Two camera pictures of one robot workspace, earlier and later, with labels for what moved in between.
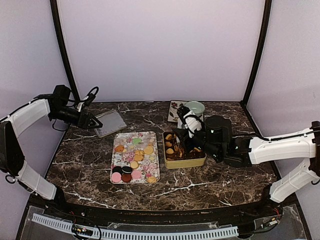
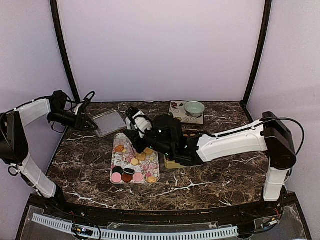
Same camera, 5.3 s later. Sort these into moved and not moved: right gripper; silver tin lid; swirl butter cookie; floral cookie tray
Moved: right gripper
Not moved: silver tin lid; floral cookie tray; swirl butter cookie
